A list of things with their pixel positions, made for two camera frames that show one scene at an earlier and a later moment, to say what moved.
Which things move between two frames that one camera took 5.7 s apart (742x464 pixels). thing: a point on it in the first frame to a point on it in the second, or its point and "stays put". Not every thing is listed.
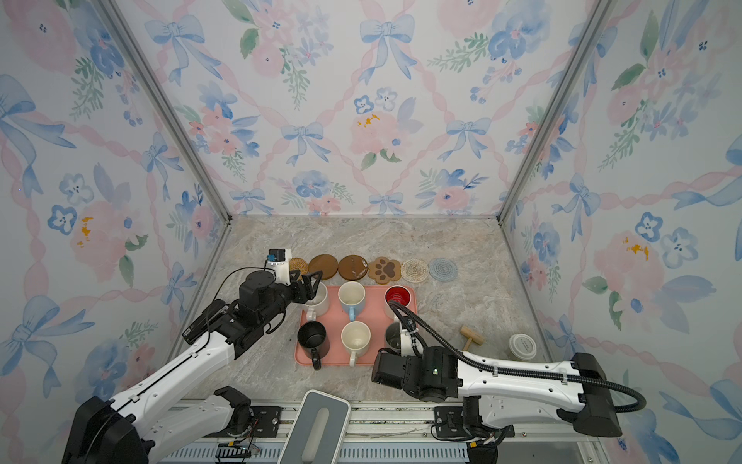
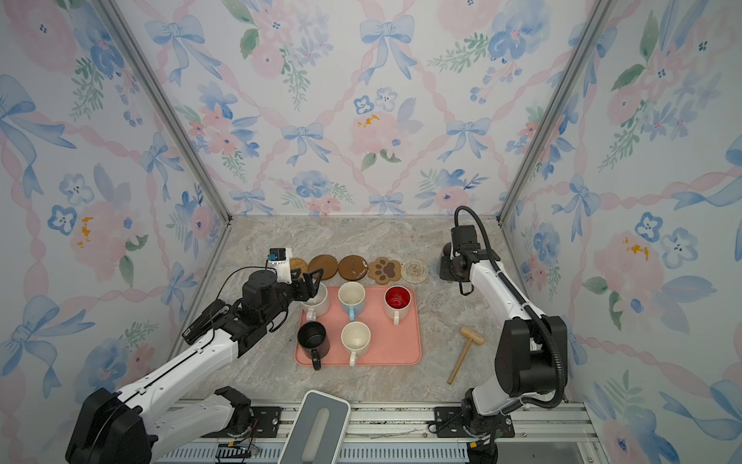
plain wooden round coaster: [325, 263] stays put
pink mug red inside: [396, 293] stays put
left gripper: [309, 293] stays put
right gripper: [393, 353] to [445, 269]
